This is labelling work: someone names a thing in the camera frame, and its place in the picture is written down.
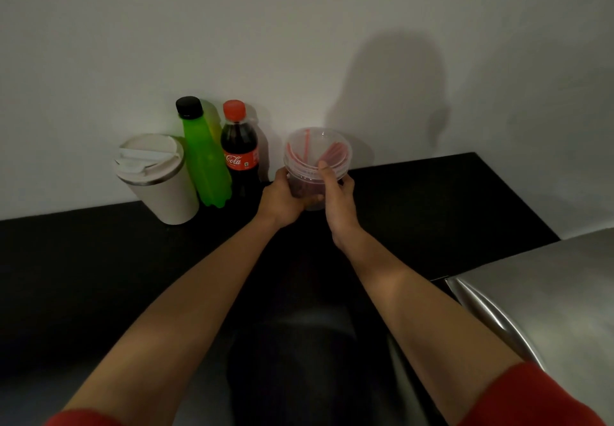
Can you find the person's right hand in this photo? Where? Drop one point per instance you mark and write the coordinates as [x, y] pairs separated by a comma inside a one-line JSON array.
[[339, 210]]

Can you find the person's left hand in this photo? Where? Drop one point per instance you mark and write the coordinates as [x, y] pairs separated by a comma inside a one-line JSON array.
[[276, 203]]

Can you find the person's left thumb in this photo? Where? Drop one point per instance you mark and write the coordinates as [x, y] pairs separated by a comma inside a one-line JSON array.
[[282, 177]]

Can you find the person's right thumb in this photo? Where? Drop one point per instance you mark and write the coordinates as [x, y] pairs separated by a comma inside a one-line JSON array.
[[325, 174]]

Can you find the clear plastic round container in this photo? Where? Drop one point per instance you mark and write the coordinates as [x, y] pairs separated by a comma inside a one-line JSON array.
[[307, 171]]

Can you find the person's left forearm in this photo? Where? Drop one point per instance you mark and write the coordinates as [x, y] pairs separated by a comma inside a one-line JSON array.
[[192, 306]]

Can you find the person's right forearm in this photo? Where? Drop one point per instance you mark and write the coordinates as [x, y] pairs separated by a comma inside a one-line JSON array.
[[412, 315]]

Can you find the bunch of red straws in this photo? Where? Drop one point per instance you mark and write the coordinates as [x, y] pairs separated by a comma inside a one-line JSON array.
[[332, 153]]

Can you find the dark cola bottle red cap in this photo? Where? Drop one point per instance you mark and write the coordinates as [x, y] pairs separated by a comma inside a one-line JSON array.
[[239, 152]]

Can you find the green drink bottle black cap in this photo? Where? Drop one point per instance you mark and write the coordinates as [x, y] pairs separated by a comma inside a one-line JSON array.
[[206, 162]]

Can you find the white travel cup with lid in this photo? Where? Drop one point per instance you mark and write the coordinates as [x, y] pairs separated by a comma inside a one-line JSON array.
[[160, 181]]

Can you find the stainless steel appliance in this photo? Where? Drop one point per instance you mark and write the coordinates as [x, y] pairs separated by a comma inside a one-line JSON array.
[[551, 306]]

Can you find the red shirt sleeve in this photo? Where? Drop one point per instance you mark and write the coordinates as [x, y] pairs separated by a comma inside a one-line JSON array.
[[86, 418], [527, 399]]

